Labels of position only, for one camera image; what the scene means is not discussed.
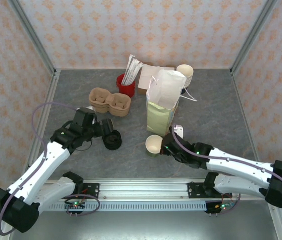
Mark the paper coffee cup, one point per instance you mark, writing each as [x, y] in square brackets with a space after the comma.
[188, 84]
[153, 145]
[189, 79]
[184, 70]

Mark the brown pulp cup carrier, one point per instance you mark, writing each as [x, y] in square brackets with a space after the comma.
[121, 114]
[98, 98]

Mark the printed paper carry bag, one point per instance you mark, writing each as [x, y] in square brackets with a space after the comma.
[161, 117]

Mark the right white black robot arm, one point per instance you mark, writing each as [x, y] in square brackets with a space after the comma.
[236, 167]

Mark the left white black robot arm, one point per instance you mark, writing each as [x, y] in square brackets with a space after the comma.
[44, 166]

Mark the red plastic cup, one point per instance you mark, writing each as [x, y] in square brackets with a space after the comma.
[127, 91]

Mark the paper-wrapped straw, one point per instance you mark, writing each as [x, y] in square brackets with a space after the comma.
[137, 72]
[129, 67]
[131, 70]
[134, 71]

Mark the small circuit board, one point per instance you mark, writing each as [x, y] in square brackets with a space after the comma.
[75, 205]
[217, 207]

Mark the white paper napkin stack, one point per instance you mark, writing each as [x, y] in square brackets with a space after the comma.
[147, 75]

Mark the aluminium frame rail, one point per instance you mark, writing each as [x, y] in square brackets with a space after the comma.
[249, 125]
[47, 112]

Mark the wide aluminium base rail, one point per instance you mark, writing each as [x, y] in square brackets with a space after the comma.
[143, 190]

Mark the aluminium frame post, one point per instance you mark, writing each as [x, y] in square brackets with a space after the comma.
[34, 37]
[252, 37]

